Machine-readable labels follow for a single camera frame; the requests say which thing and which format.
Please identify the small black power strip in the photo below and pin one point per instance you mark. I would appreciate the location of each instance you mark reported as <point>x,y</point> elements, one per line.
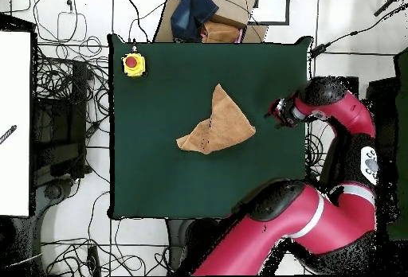
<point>93,259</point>

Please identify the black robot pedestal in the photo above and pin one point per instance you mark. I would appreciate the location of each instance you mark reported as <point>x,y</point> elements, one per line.
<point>178,242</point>

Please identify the yellow emergency stop button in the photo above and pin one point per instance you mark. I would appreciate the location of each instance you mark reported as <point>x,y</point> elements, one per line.
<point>134,64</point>

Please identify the blue jeans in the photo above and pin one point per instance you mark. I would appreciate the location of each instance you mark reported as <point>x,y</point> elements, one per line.
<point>191,12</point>

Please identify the black flat board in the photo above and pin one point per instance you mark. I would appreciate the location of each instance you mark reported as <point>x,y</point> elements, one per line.
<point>387,121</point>

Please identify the white flat panel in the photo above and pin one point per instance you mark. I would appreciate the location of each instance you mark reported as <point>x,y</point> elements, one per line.
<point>14,124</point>

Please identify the folded orange cloth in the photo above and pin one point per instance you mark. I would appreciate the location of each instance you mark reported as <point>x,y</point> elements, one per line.
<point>221,33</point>

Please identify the brown cardboard box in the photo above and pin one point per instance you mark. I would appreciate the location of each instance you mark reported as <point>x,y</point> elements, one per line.
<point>229,6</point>

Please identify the black ribbed rod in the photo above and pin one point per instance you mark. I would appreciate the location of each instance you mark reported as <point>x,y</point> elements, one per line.
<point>8,134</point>

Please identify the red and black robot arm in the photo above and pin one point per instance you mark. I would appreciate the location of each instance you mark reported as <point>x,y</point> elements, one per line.
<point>350,111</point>

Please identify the black thin rod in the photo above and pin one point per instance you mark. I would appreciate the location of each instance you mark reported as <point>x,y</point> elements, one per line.
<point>390,1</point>

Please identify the black flat bar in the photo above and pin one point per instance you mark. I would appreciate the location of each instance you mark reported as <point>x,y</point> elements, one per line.
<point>353,82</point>

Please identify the black square frame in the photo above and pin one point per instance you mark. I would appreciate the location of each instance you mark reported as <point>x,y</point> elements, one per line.
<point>287,12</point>

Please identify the grey floor stand base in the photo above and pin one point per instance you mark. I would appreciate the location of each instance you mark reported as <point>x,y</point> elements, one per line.
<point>52,191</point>

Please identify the tan terry towel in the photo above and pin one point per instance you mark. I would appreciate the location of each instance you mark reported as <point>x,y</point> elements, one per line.
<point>223,127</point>

